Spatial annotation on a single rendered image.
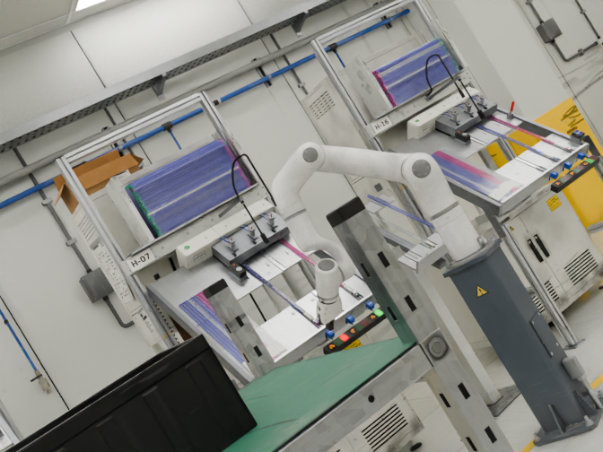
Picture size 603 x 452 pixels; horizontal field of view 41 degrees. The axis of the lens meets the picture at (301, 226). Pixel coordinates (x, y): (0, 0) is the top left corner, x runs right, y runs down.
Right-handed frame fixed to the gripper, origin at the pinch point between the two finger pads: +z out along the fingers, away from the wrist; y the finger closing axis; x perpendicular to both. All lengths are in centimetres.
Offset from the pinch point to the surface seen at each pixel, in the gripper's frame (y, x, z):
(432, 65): 159, 89, -14
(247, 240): 7, 61, -1
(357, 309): 17.2, 2.3, 6.0
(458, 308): 107, 20, 84
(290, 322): -7.1, 15.6, 5.3
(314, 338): -6.0, 2.4, 5.1
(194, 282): -22, 61, 5
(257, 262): 6, 53, 5
